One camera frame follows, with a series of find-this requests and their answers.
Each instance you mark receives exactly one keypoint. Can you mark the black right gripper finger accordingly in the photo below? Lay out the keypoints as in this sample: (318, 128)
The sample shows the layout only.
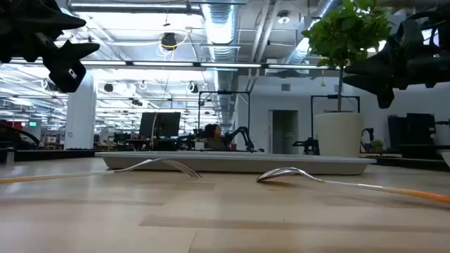
(383, 88)
(379, 65)

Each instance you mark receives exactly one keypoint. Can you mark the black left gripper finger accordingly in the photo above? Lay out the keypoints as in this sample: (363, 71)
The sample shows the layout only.
(67, 70)
(56, 19)

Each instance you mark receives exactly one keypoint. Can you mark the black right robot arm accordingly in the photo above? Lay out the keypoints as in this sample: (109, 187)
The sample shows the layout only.
(443, 14)

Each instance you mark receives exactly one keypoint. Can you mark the black background robot arm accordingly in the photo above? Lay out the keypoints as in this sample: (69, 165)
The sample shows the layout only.
(242, 135)
(369, 135)
(309, 144)

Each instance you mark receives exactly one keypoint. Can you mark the grey plastic tray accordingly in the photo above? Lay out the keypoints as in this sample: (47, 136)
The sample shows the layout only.
(228, 165)

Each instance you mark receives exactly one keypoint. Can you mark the black ceiling speaker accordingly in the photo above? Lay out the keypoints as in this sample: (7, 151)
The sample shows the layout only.
(194, 88)
(108, 88)

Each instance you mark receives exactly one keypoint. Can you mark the green leafy plant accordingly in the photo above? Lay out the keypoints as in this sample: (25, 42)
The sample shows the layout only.
(346, 31)

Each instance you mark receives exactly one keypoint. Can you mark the white pillar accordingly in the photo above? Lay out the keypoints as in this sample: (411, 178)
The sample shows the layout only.
(81, 116)

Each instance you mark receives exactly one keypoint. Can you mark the black equipment cabinet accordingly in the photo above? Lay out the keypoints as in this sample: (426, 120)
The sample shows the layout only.
(415, 128)

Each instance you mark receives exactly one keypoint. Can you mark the small potted plant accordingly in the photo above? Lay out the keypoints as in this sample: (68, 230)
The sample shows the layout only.
(377, 145)

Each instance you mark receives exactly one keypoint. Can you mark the small yellow hanging tag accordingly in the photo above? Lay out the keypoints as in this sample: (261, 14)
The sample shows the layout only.
(322, 82)

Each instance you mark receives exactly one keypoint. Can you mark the white plant pot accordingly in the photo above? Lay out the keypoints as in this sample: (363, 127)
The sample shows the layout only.
(339, 135)

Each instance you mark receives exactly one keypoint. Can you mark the black office chair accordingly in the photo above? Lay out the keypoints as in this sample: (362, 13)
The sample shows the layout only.
(28, 135)

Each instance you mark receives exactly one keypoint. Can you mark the white curved object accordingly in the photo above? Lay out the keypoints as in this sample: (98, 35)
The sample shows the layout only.
(446, 158)

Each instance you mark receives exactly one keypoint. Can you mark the black computer monitor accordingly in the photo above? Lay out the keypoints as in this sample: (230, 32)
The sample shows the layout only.
(161, 124)

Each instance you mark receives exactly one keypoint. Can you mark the grey door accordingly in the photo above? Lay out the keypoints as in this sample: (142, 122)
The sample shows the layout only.
(283, 131)

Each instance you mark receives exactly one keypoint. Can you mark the person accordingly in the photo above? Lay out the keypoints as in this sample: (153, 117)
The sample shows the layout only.
(213, 137)

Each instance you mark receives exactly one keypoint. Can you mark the black aluminium table frame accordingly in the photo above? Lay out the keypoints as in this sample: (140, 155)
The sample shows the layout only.
(52, 154)

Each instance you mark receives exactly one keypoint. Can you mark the silver ventilation duct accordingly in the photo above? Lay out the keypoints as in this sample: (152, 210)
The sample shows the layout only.
(219, 24)

